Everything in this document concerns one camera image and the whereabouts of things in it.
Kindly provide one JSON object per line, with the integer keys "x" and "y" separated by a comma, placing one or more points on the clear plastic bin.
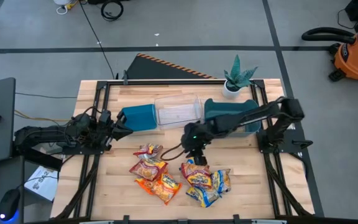
{"x": 179, "y": 112}

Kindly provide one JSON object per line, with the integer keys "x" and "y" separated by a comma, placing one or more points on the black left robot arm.
{"x": 42, "y": 135}

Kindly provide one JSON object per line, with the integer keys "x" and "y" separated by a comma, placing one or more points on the pink-red Maruchan noodle packet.
{"x": 148, "y": 151}

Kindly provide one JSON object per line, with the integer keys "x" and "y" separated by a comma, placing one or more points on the blue Maruchan noodle packet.
{"x": 222, "y": 180}
{"x": 204, "y": 197}
{"x": 190, "y": 160}

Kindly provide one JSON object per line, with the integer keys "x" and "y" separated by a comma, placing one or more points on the dark teal plastic bin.
{"x": 225, "y": 109}

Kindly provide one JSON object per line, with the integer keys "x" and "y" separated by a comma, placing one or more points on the red Maruchan noodle packet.
{"x": 148, "y": 169}
{"x": 196, "y": 175}

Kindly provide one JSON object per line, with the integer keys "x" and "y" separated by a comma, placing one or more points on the orange shop vacuum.
{"x": 356, "y": 59}

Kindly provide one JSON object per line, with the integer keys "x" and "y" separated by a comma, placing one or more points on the potted succulent in white pot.
{"x": 236, "y": 77}

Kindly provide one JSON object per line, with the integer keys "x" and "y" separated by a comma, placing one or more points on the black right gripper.
{"x": 196, "y": 137}

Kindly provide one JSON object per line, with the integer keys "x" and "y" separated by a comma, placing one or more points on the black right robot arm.
{"x": 250, "y": 116}

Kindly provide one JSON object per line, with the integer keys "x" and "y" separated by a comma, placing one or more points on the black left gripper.
{"x": 111, "y": 132}

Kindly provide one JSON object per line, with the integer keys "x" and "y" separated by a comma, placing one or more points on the orange Maruchan noodle packet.
{"x": 163, "y": 188}

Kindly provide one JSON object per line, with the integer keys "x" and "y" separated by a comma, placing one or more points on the black computer mouse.
{"x": 9, "y": 203}

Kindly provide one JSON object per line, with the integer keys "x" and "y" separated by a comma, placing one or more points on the teal-blue plastic bin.
{"x": 140, "y": 117}

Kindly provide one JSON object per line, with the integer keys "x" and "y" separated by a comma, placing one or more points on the black mat with hazard stripes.
{"x": 154, "y": 70}

